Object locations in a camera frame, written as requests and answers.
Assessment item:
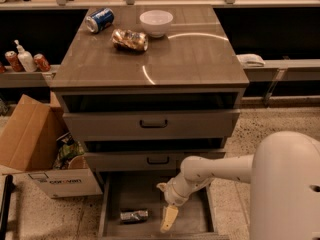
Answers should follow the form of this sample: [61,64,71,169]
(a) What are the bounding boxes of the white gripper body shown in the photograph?
[164,177,212,207]

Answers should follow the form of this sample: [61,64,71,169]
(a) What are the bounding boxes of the silver redbull can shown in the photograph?
[120,209,149,223]

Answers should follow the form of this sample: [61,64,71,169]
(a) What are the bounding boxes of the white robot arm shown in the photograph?
[157,131,320,240]

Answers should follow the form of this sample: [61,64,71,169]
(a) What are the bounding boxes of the grey middle drawer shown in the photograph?
[85,149,225,172]

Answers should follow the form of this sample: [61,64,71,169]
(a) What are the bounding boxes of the grey open bottom drawer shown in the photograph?
[98,170,229,240]

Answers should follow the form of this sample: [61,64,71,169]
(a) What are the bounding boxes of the grey top drawer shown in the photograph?
[63,110,239,141]

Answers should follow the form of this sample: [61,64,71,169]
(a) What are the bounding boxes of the grey drawer cabinet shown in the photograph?
[50,5,250,240]

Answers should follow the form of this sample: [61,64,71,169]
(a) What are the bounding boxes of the crushed gold can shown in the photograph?
[112,29,148,52]

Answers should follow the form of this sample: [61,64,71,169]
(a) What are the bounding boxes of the red soda can right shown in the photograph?
[34,53,51,72]

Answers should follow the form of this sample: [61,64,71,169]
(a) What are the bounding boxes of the red soda can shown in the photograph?
[5,51,24,72]
[34,53,51,72]

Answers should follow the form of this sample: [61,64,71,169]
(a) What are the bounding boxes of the blue pepsi can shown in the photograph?
[85,8,114,33]

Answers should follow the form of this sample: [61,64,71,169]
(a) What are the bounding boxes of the red soda can left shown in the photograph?
[5,51,24,72]

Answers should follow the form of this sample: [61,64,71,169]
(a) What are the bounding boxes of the green snack bag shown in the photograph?
[53,132,84,169]

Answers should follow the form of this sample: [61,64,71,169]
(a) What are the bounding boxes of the white printed cardboard box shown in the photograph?
[28,169,102,198]

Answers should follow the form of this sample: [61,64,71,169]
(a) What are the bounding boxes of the brown cardboard box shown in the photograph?
[0,95,65,172]

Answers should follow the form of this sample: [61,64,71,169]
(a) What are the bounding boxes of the white folded cloth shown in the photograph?
[237,54,265,67]

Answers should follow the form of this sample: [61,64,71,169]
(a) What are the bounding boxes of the black bar left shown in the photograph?
[0,175,14,240]

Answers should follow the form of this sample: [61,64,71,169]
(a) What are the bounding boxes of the white bowl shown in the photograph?
[139,10,173,38]

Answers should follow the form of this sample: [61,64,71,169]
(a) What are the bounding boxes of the white pump bottle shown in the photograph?
[14,40,37,72]

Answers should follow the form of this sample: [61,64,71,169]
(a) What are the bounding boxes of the grey wall shelf ledge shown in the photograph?
[0,65,59,88]

